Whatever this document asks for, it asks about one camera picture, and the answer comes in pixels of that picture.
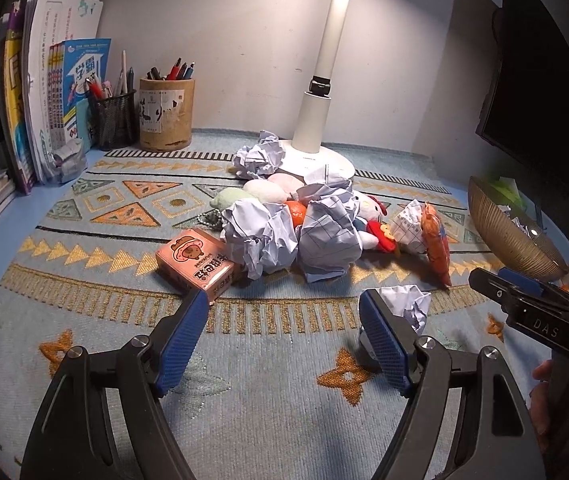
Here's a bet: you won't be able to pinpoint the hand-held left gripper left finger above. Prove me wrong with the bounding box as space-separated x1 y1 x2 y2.
20 287 210 480

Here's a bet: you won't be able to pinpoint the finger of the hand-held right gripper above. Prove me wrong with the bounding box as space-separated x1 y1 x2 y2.
468 268 530 313
497 266 569 301

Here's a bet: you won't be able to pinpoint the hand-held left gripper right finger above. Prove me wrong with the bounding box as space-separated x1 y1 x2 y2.
358 289 547 480

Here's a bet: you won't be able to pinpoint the brown woven basket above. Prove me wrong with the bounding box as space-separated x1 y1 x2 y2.
467 176 569 281

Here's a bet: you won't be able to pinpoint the orange snack packet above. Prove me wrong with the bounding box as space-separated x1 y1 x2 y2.
418 201 452 288

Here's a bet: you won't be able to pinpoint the pink cartoon box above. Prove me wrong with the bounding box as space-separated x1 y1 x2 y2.
155 227 240 306

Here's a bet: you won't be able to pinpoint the grid paper ball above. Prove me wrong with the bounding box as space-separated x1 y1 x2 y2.
389 200 427 256

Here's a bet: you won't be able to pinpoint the white cat plush toy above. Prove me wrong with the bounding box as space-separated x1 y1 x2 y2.
351 191 400 253

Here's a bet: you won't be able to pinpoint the orange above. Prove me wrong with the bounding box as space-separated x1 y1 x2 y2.
282 200 310 226

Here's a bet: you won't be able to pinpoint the pastel dumpling plush toy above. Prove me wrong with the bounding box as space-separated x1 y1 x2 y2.
209 172 305 211

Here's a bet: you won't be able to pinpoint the person's right hand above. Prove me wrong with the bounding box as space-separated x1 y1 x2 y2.
529 360 557 453

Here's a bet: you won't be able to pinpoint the crumpled paper scraps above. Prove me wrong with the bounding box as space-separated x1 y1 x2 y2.
497 204 545 241

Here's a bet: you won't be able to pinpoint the patterned woven mat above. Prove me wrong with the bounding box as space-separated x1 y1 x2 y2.
0 147 569 480

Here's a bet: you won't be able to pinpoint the green object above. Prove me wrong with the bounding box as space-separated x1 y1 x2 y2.
484 177 527 206

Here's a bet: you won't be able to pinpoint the black monitor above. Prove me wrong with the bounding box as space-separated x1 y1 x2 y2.
474 5 569 198

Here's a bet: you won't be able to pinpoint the clear plastic pack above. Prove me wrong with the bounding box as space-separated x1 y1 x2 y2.
47 137 89 186

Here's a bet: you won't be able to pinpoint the bamboo pen holder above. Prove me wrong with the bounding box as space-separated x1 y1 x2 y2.
138 76 194 151

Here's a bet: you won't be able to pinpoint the white desk lamp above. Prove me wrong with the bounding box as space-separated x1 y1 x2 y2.
284 0 357 178

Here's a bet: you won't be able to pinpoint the black mesh pen holder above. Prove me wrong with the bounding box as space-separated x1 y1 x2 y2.
86 89 139 151

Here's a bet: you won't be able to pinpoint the bunch of red pens pencils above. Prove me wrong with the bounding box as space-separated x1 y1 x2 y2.
84 50 138 101

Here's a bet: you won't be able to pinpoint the bunch of dark pens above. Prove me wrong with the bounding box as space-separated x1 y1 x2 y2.
145 57 198 82

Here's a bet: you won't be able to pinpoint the white paper booklets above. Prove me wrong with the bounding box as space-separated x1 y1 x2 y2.
22 0 104 186

